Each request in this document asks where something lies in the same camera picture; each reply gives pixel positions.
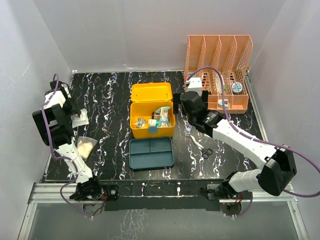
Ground white gauze pad bag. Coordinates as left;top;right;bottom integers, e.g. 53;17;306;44
71;108;90;129

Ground cotton swab bag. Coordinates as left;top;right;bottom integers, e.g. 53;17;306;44
155;106;171;128

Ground white plastic bottle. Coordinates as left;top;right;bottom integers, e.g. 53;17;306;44
148;118;160;128

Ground clear bag blue items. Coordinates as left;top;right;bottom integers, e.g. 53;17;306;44
133;117;146;129

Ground brown medicine bottle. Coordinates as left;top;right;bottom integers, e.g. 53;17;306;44
151;111;161;120

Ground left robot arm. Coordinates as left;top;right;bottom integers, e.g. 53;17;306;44
32;80;176;201

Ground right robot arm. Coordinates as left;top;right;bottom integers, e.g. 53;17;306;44
179;91;297;199

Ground yellow medicine box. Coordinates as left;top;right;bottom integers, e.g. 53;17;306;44
129;82;176;139

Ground blue white stapler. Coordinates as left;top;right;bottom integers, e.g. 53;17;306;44
217;99;229;109

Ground green capped marker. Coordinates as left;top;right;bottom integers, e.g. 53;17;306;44
221;74;226;91

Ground small blue patterned packet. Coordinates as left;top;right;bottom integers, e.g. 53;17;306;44
183;124;193;137

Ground cotton ball bag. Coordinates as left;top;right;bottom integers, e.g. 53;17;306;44
77;136;98;161

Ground pink desk organizer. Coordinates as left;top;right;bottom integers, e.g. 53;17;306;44
183;35;253;114

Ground blue divided tray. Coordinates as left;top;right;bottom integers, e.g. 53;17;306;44
129;137;175;171

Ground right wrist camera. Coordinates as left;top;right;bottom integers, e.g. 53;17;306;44
185;77;203;97

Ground black handled scissors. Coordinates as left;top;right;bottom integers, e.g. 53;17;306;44
189;135;213;159

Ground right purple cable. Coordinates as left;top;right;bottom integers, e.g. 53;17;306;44
186;66;320;218

